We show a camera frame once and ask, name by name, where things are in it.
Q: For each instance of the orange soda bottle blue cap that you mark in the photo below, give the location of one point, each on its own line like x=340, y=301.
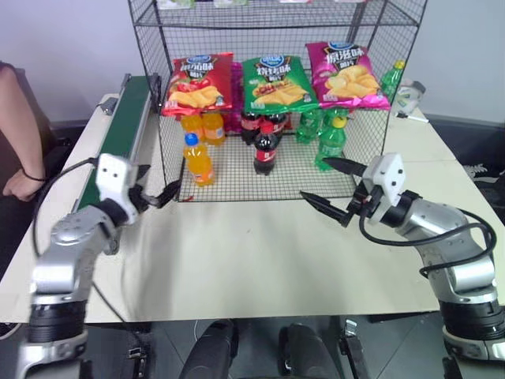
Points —
x=199, y=163

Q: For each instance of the green snack bag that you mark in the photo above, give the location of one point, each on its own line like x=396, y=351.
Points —
x=177, y=3

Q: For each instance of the magenta chips bag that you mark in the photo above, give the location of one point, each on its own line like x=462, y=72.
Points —
x=237, y=94
x=347, y=79

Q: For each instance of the white marker pen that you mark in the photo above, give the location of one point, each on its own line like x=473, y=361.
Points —
x=412, y=117

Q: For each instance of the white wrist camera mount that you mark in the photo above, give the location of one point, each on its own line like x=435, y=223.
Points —
x=388, y=169
x=112, y=173

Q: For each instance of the black patterned object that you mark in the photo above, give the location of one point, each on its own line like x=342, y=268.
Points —
x=483, y=171

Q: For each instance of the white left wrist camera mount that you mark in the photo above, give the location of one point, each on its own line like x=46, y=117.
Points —
x=112, y=173

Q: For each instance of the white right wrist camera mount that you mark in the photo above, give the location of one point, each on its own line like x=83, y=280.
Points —
x=388, y=169

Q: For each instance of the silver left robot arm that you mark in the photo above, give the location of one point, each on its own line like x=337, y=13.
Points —
x=63, y=252

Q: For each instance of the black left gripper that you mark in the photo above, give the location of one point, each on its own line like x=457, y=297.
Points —
x=136, y=195

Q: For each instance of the person's bare forearm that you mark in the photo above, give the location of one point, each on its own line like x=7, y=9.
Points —
x=19, y=126

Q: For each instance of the green conveyor belt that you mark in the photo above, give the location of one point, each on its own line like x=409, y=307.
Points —
x=122, y=130

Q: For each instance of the green soda bottle yellow cap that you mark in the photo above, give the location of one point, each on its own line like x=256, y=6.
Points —
x=392, y=81
x=331, y=146

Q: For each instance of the cola bottle red cap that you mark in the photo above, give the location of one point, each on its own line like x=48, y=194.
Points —
x=267, y=152

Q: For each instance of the person's dark clothed body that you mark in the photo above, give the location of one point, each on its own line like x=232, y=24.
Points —
x=51, y=142

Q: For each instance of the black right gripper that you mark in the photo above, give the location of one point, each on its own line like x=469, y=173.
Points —
x=363, y=201

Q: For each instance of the black table leg bracket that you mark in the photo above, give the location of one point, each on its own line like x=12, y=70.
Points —
x=353, y=347
x=137, y=351

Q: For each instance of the person's bare hand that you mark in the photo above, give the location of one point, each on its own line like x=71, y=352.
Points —
x=19, y=185

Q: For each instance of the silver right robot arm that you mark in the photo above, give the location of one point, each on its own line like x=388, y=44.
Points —
x=457, y=252

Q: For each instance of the red chips bag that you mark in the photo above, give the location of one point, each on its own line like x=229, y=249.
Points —
x=197, y=87

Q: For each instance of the dark rounded shape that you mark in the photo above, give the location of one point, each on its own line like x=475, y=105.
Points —
x=305, y=351
x=211, y=351

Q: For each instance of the green chips bag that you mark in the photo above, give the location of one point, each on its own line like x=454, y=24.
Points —
x=276, y=87

